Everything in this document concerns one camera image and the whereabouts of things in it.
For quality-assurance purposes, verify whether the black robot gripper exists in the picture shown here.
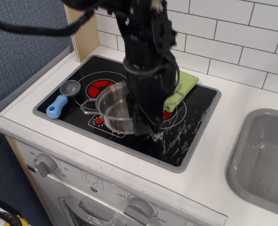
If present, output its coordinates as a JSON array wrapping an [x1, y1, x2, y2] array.
[[123, 63, 180, 141]]

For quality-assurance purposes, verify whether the stainless steel pot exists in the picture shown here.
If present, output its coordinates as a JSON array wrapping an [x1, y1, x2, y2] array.
[[81, 81, 133, 134]]

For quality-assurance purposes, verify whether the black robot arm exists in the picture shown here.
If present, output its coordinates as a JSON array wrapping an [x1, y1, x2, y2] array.
[[63, 0, 180, 141]]

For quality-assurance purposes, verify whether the black toy stovetop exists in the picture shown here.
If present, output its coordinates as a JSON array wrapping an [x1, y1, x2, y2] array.
[[33, 55, 222, 174]]

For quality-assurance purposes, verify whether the green folded cloth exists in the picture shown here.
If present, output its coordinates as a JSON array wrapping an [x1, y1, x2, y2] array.
[[164, 71, 199, 113]]

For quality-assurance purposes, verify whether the blue grey toy scoop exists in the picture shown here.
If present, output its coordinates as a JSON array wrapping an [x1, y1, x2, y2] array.
[[46, 80, 81, 119]]

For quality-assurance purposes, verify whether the grey right oven knob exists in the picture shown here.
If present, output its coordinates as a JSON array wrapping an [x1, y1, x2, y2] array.
[[123, 198, 154, 226]]

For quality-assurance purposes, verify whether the grey oven knob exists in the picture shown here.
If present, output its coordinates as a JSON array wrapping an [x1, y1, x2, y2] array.
[[34, 153, 57, 178], [123, 198, 154, 226]]

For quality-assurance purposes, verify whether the white toy oven front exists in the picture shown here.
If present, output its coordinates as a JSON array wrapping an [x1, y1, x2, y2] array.
[[16, 142, 227, 226]]

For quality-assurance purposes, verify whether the grey left oven knob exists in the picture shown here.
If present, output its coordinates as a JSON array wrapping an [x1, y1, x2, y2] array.
[[34, 153, 57, 178]]

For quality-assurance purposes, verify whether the grey sink basin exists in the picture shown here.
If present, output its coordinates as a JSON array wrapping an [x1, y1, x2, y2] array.
[[226, 109, 278, 214]]

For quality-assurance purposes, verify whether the black sleeved cable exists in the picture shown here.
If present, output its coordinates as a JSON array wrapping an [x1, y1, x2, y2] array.
[[0, 9, 95, 37]]

